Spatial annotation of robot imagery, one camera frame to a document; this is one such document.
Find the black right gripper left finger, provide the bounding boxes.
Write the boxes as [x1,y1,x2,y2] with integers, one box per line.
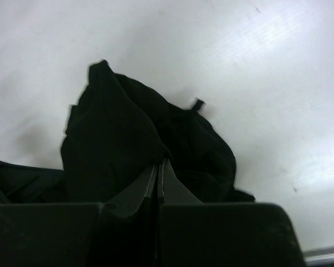
[100,164,158,223]

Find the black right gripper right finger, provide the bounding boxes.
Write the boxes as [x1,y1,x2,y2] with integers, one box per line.
[157,159,203,205]

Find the black trousers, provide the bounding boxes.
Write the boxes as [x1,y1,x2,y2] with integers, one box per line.
[0,61,255,203]

